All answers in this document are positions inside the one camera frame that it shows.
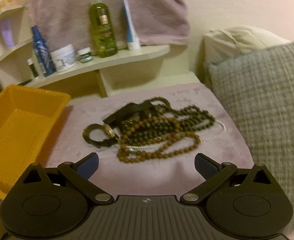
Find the cream pillow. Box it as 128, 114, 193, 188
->
203, 25, 290, 62

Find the grey checked pillow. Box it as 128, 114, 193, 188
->
206, 41, 294, 239

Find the blue white tube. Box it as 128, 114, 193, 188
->
122, 0, 141, 50

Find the orange plastic tray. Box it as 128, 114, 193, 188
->
0, 85, 70, 200

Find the tan box on top shelf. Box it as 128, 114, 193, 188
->
0, 0, 24, 11

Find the lavender tube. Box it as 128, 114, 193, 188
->
0, 18, 15, 49

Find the small green white jar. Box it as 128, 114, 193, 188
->
77, 47, 93, 63

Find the small dark roller bottle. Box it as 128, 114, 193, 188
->
27, 58, 39, 79

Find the clear crystal bead necklace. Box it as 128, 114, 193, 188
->
122, 119, 227, 149

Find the brown bead necklace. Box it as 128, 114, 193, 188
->
116, 115, 202, 164

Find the black strap band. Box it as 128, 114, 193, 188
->
103, 102, 153, 128

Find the mauve hanging towel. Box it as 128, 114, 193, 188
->
20, 0, 191, 52

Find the white cream jar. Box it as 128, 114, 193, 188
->
50, 44, 77, 72

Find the mauve towel on table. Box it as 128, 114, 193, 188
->
44, 83, 253, 196

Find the blue spray bottle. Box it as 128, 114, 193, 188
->
31, 25, 56, 77

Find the dark green bead necklace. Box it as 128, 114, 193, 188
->
121, 96, 216, 140

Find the cream corner shelf unit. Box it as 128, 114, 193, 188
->
0, 3, 172, 98

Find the green spray bottle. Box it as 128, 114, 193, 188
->
88, 0, 118, 58

